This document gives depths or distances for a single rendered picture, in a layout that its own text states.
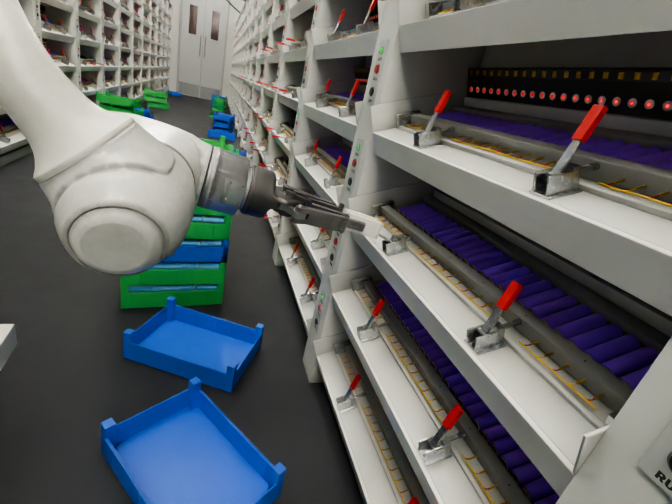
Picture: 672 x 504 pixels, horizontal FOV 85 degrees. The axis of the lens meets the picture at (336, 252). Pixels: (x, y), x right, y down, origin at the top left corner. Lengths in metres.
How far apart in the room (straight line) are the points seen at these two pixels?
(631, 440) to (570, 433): 0.07
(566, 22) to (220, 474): 0.89
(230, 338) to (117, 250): 0.85
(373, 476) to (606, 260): 0.58
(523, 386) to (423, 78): 0.60
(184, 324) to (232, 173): 0.76
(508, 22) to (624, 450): 0.45
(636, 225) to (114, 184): 0.43
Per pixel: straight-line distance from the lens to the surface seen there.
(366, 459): 0.82
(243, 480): 0.87
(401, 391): 0.68
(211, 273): 1.26
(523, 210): 0.44
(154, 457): 0.91
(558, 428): 0.44
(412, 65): 0.82
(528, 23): 0.52
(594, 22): 0.46
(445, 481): 0.59
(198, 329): 1.21
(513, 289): 0.47
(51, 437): 0.98
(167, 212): 0.36
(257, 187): 0.54
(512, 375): 0.47
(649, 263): 0.36
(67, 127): 0.40
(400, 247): 0.68
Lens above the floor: 0.72
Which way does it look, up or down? 22 degrees down
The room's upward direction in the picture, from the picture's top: 14 degrees clockwise
